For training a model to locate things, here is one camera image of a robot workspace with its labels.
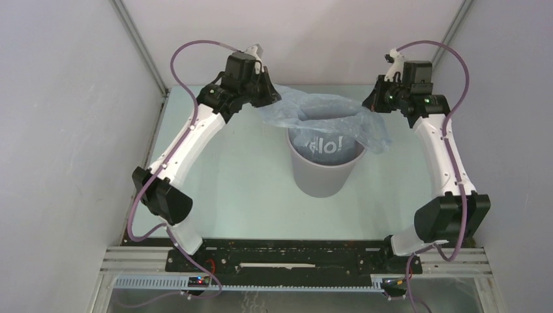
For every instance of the small electronics board with leds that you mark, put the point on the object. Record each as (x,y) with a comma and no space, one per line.
(199,281)

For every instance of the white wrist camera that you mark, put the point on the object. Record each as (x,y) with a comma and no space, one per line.
(256,51)
(395,71)

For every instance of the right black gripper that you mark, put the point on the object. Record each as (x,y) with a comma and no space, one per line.
(373,102)

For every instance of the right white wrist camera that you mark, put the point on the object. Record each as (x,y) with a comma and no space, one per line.
(395,71)

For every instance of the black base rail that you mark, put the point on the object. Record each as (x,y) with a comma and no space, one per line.
(256,265)

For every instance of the right aluminium corner profile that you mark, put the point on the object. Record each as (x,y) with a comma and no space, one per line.
(452,30)

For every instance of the left aluminium corner profile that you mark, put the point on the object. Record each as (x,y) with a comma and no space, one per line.
(136,39)

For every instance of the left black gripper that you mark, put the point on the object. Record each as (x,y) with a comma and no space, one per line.
(270,95)

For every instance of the light blue plastic trash bag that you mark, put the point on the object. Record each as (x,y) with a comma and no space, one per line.
(368,127)

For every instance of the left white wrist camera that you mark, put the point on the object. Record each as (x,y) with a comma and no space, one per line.
(256,51)

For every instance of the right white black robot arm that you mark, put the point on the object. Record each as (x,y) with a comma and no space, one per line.
(457,209)

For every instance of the grey round trash bin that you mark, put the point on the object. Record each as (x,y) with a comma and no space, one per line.
(324,172)

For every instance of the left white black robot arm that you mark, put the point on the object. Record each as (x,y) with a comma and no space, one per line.
(245,80)

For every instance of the aluminium corner profile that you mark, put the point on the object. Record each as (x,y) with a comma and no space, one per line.
(452,30)
(136,39)

